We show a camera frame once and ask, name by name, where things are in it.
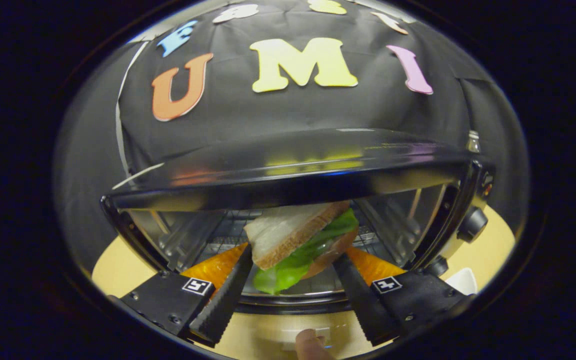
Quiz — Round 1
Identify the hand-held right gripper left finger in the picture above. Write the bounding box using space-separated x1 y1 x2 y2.
117 243 254 347

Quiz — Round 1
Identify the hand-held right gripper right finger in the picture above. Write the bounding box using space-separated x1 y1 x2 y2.
332 246 470 347

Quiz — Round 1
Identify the lettuce sandwich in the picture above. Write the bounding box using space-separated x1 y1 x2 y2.
243 200 360 295

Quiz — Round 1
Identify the black electric oven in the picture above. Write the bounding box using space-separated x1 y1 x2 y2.
100 127 497 351

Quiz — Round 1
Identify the small white dish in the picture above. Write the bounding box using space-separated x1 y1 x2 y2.
444 267 479 296

